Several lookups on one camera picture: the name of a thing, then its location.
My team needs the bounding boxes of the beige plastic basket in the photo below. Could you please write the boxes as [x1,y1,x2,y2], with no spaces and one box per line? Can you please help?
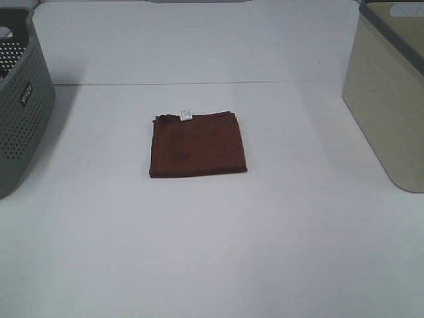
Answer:
[342,1,423,193]

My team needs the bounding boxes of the brown towel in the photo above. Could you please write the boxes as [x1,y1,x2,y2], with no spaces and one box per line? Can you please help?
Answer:
[149,111,248,178]

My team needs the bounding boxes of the grey perforated plastic basket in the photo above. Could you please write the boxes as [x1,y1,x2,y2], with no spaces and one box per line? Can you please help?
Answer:
[1,7,56,197]

